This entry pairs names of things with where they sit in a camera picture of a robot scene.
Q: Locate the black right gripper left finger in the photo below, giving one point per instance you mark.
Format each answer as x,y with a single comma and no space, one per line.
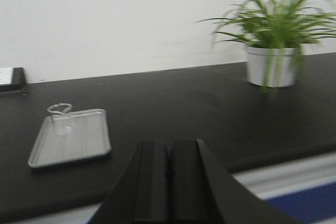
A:
141,194

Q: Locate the black socket box white outlet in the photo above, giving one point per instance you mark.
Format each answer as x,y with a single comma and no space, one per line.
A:
12,79

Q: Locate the silver metal tray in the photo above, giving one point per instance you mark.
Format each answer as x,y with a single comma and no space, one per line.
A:
88,139

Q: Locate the clear glass beaker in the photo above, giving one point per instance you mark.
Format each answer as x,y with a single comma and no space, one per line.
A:
61,118

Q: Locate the green potted plant white pot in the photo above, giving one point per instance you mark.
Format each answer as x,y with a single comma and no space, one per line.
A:
273,32

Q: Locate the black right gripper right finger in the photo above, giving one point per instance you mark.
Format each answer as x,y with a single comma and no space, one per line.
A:
203,191

